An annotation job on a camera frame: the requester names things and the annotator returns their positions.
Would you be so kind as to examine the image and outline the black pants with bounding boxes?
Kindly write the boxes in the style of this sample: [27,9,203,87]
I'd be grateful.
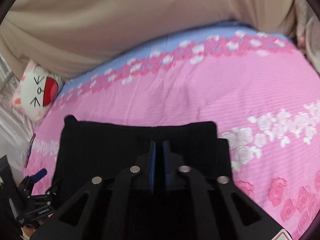
[52,115,232,202]

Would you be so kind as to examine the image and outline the silver satin curtain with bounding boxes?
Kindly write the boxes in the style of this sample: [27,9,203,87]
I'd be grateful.
[1,58,34,171]

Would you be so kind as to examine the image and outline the white cartoon cat pillow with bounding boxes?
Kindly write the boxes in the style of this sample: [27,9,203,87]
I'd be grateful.
[10,60,65,123]

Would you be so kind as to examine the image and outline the pink rose bedsheet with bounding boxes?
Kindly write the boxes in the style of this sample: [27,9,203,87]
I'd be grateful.
[25,23,319,239]

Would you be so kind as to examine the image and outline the beige curtain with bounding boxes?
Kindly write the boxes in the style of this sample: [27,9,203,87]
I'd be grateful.
[1,0,296,78]

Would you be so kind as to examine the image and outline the floral fabric at right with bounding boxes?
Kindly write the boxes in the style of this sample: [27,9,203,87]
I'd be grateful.
[295,0,319,73]

